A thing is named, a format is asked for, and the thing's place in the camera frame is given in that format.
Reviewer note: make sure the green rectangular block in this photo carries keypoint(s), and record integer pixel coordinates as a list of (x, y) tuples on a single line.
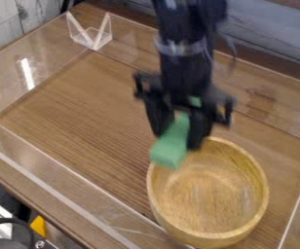
[(168, 149)]

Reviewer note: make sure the clear acrylic enclosure walls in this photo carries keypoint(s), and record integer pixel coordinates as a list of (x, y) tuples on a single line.
[(75, 136)]

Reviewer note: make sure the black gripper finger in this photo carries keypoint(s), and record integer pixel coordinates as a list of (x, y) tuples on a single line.
[(159, 114), (200, 121)]

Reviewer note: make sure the brown wooden bowl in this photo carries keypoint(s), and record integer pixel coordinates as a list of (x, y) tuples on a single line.
[(210, 202)]

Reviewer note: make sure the yellow and black device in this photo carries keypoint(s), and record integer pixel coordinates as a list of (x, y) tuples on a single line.
[(24, 230)]

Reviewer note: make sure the clear acrylic corner bracket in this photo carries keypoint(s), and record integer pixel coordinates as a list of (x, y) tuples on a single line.
[(93, 38)]

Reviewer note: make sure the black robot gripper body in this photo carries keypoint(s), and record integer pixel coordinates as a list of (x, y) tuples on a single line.
[(186, 77)]

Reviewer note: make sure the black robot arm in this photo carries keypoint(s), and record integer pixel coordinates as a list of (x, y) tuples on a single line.
[(187, 25)]

